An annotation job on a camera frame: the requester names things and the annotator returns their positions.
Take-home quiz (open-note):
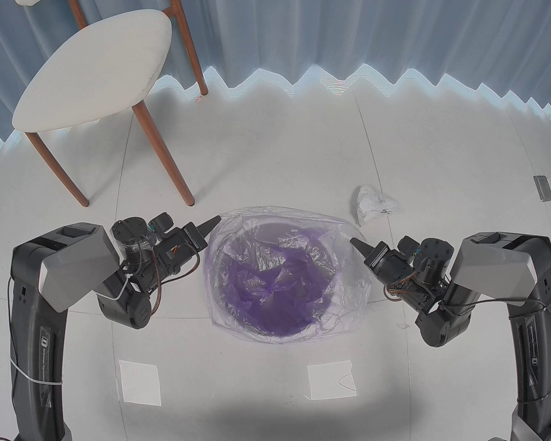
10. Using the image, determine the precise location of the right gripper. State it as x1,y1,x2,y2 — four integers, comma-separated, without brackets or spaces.
364,242,416,289

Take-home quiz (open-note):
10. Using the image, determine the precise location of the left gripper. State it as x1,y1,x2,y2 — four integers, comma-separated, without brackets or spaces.
155,222,208,277

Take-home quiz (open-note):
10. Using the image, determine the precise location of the white paper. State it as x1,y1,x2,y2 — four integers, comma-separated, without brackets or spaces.
354,184,402,226

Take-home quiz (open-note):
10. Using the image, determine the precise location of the purple plastic bag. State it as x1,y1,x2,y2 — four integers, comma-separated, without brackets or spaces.
202,206,373,345

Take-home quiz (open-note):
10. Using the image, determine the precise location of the white trash bin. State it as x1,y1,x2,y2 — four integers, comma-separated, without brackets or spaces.
211,218,345,341

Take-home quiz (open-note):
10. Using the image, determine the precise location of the white cushioned wooden chair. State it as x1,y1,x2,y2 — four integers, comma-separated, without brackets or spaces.
11,0,209,208

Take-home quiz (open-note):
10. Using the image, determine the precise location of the pale blue curtain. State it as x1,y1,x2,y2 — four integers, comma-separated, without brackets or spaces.
0,0,551,160

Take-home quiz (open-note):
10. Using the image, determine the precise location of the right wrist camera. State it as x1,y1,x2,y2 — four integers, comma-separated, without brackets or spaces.
397,235,423,263

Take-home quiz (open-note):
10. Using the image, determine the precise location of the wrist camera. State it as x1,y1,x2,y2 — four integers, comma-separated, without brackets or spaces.
397,235,423,263
148,212,175,242

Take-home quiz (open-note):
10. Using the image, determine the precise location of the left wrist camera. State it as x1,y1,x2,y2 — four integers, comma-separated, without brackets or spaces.
148,212,175,242

